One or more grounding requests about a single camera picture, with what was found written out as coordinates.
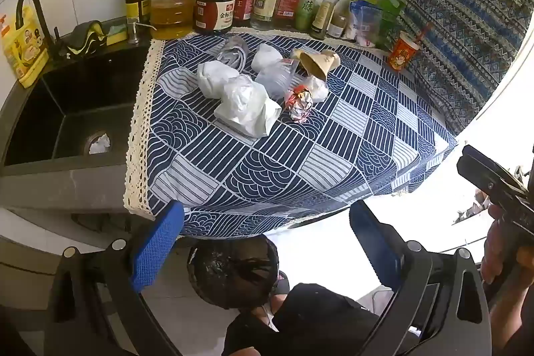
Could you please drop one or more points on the crushed brown paper cup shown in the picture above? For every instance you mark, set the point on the crushed brown paper cup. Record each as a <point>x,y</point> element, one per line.
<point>319,64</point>

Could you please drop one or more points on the black faucet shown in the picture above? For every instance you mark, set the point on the black faucet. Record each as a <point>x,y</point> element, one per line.
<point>39,14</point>

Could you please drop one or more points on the black sink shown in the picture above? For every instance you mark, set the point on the black sink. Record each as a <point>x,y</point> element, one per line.
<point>62,105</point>

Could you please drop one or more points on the person's black pants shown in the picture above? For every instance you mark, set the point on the person's black pants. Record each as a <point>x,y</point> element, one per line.
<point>317,322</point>

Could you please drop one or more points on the small pale oil bottle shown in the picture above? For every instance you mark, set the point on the small pale oil bottle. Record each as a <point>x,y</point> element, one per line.
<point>324,16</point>

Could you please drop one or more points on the blue patterned tablecloth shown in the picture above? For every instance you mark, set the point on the blue patterned tablecloth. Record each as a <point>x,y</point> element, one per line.
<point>292,164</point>

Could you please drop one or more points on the trash bin with black bag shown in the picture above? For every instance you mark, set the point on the trash bin with black bag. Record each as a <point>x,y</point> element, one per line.
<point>233,268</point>

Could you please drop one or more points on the small spice jar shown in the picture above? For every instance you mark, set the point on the small spice jar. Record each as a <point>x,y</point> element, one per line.
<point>337,26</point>

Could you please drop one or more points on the blue striped patterned cloth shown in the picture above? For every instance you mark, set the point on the blue striped patterned cloth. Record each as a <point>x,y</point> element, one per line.
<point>467,30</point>

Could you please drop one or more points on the person's right hand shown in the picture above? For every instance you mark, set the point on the person's right hand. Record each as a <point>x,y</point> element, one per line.
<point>498,260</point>

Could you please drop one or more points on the red paper cup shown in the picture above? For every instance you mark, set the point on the red paper cup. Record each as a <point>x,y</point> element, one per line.
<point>401,53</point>

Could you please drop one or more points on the person's right forearm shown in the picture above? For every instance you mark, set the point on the person's right forearm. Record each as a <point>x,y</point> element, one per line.
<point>507,318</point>

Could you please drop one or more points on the green label oil bottle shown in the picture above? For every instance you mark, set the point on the green label oil bottle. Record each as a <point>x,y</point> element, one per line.
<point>308,7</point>

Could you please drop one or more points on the silver foil bag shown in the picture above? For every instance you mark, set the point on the silver foil bag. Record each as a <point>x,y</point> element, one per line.
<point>233,51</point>

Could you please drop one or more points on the dark slipper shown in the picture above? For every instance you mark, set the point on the dark slipper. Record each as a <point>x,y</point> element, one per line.
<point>281,281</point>

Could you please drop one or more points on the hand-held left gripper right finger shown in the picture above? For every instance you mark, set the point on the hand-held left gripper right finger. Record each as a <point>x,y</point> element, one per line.
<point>373,243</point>

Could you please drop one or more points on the white plastic seasoning bag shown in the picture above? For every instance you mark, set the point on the white plastic seasoning bag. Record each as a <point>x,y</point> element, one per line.
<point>363,22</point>

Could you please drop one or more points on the yellow green wrapper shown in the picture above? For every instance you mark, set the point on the yellow green wrapper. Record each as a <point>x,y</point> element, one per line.
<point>295,54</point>

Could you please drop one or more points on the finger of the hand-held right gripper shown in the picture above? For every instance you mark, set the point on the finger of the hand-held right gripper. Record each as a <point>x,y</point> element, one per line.
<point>486,172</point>

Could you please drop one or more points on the red silver foil wrapper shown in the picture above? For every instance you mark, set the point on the red silver foil wrapper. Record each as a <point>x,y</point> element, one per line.
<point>299,103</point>

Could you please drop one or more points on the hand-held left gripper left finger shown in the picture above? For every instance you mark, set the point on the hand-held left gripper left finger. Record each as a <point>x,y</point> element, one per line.
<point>156,245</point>

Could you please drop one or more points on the white tissue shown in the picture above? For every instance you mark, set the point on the white tissue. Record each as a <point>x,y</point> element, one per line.
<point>100,143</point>
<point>215,78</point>
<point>268,56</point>
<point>319,89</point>

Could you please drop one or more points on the large white paper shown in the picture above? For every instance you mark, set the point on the large white paper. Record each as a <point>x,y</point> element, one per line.
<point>246,108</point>

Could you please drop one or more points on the yellow green sponge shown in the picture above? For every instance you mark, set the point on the yellow green sponge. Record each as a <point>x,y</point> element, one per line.
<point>117,35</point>

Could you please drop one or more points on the white tissue in drain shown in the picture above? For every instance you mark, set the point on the white tissue in drain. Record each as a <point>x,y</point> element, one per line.
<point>100,143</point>

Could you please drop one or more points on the dark dish cloth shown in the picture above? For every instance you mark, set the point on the dark dish cloth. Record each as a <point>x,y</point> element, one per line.
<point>85,35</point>

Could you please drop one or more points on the green plastic bag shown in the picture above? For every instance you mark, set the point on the green plastic bag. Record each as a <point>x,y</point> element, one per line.
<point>390,16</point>

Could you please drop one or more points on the clear plastic bottle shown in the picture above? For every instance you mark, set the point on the clear plastic bottle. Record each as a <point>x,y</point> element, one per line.
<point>275,78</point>

